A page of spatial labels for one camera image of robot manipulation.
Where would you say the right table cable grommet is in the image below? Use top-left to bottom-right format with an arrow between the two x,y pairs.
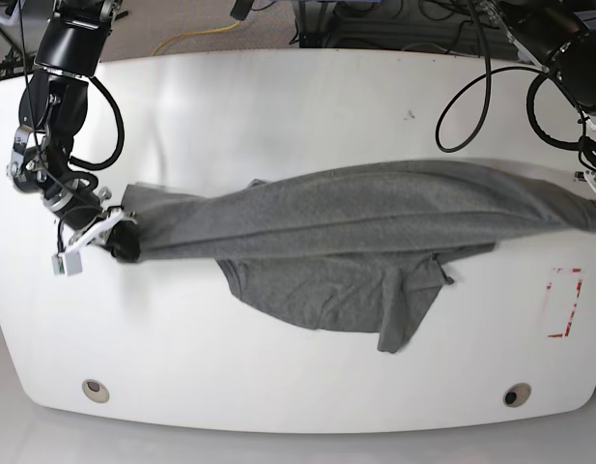
502,383 -> 532,408

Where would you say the black tripod on floor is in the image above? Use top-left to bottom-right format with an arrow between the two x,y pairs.
0,19 -> 43,81

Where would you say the red tape rectangle marking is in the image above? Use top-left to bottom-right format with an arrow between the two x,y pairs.
541,267 -> 584,339

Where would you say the black metal frame base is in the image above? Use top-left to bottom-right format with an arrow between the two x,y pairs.
290,1 -> 473,54

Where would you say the table cable grommet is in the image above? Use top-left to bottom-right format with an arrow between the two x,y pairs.
502,383 -> 532,408
81,379 -> 110,404

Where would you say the left table cable grommet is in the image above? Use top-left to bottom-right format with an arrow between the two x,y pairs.
81,379 -> 110,404

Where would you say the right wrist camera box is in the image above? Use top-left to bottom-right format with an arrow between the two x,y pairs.
51,251 -> 82,276

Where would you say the grey T-shirt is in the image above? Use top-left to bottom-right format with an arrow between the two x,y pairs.
122,159 -> 596,354

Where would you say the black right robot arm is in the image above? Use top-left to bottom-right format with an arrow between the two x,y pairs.
8,1 -> 140,263

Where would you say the yellow cable on floor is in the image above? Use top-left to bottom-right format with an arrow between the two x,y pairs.
154,18 -> 243,56

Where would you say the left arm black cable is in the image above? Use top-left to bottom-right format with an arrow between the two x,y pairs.
435,0 -> 583,154

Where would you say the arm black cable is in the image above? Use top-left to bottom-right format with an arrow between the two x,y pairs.
435,0 -> 583,154
68,74 -> 128,173

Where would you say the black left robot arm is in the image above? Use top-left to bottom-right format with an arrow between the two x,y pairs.
483,1 -> 596,195

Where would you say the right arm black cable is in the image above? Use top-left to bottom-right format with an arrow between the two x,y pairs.
68,74 -> 128,173

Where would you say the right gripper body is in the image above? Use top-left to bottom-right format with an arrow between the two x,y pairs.
43,188 -> 136,253

